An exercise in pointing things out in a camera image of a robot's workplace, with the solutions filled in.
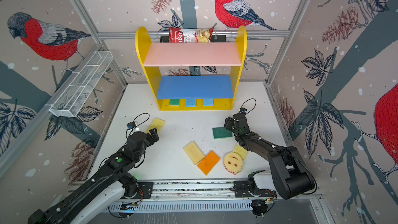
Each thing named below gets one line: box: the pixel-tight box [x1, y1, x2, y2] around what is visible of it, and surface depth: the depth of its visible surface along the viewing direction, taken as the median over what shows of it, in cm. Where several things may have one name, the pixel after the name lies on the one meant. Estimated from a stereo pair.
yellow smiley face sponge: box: [223, 151, 244, 175], surface depth 81 cm
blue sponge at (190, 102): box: [185, 98, 197, 108], surface depth 108 cm
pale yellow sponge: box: [182, 141, 206, 166], surface depth 87 cm
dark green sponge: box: [212, 127, 233, 139], surface depth 94 cm
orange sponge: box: [196, 150, 221, 176], surface depth 83 cm
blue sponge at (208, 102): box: [202, 98, 215, 107], surface depth 109 cm
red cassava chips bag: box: [168, 27, 215, 44], surface depth 88 cm
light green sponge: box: [169, 98, 180, 107], surface depth 107 cm
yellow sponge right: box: [233, 144, 249, 161], surface depth 86 cm
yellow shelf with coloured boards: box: [135, 25, 248, 112], surface depth 100 cm
